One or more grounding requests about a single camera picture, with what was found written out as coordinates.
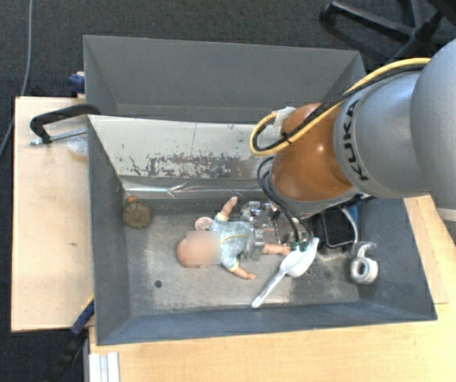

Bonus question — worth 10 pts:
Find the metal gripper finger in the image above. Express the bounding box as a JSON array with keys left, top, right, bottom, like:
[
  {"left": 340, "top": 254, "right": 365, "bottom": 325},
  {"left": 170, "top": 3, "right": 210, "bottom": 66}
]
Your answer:
[
  {"left": 244, "top": 229, "right": 267, "bottom": 263},
  {"left": 240, "top": 200, "right": 271, "bottom": 230}
]

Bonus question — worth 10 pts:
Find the baby doll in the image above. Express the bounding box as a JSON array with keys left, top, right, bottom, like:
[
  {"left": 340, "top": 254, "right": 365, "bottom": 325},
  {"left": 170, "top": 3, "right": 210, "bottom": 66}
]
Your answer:
[{"left": 175, "top": 196, "right": 292, "bottom": 281}]

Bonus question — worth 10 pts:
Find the white plastic scoop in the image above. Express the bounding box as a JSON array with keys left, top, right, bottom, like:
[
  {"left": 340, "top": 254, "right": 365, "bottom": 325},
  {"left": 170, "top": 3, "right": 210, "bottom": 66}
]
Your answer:
[{"left": 250, "top": 236, "right": 321, "bottom": 310}]

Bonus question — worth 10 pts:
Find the black rectangular box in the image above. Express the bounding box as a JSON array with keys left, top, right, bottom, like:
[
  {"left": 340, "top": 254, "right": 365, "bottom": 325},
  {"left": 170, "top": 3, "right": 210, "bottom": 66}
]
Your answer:
[{"left": 315, "top": 208, "right": 357, "bottom": 250}]

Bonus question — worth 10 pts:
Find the grey metal bin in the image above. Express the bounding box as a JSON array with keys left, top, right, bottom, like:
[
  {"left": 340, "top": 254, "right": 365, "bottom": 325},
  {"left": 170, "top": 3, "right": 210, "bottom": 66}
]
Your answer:
[{"left": 82, "top": 34, "right": 438, "bottom": 346}]

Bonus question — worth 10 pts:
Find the brown round wooden disc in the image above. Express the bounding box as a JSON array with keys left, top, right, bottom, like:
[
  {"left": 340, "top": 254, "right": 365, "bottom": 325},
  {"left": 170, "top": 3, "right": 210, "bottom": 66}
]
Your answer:
[{"left": 122, "top": 196, "right": 153, "bottom": 230}]

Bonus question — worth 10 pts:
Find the clear plastic piece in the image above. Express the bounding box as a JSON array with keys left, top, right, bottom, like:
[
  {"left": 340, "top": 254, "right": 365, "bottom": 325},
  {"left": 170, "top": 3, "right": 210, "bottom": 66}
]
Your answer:
[{"left": 66, "top": 134, "right": 89, "bottom": 158}]

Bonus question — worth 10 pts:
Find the pale wood board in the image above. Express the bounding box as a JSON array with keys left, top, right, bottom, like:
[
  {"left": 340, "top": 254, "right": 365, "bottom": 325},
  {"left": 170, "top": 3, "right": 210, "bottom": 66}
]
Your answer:
[{"left": 10, "top": 95, "right": 95, "bottom": 333}]

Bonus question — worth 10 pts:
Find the silver metal eye ring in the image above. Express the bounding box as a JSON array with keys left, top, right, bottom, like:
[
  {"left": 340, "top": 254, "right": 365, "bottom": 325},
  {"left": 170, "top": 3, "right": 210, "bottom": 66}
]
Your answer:
[{"left": 348, "top": 241, "right": 380, "bottom": 285}]

